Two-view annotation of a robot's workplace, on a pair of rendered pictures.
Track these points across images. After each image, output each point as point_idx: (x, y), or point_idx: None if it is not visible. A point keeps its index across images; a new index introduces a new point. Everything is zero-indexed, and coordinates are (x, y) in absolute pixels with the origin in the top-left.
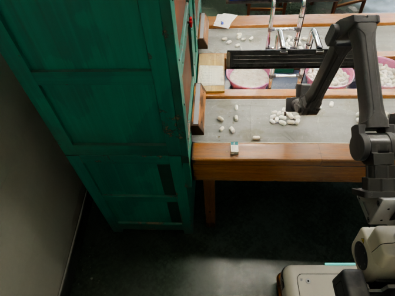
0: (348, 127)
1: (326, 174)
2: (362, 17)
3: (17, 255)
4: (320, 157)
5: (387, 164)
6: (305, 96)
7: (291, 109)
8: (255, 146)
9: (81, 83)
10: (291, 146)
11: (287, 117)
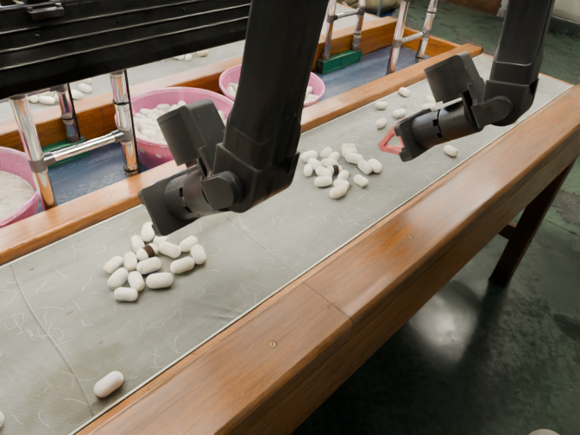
0: (318, 206)
1: (360, 350)
2: None
3: None
4: (340, 315)
5: None
6: (236, 124)
7: (176, 220)
8: (131, 421)
9: None
10: (244, 337)
11: (160, 260)
